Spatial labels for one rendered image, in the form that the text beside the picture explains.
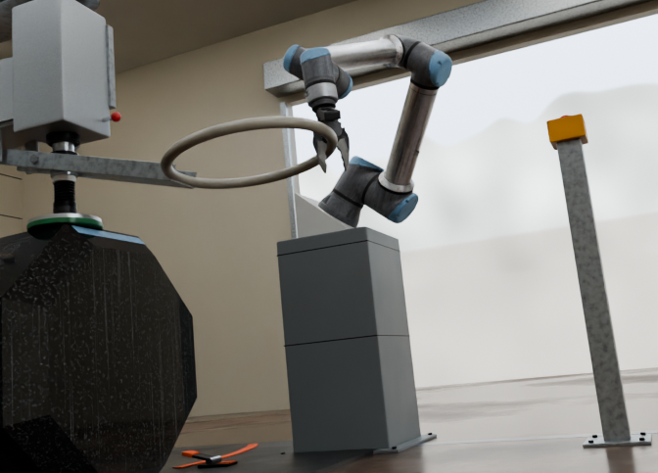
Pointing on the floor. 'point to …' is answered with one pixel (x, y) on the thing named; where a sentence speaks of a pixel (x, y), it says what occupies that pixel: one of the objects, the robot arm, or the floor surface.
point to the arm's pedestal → (348, 343)
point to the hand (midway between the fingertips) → (335, 166)
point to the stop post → (592, 284)
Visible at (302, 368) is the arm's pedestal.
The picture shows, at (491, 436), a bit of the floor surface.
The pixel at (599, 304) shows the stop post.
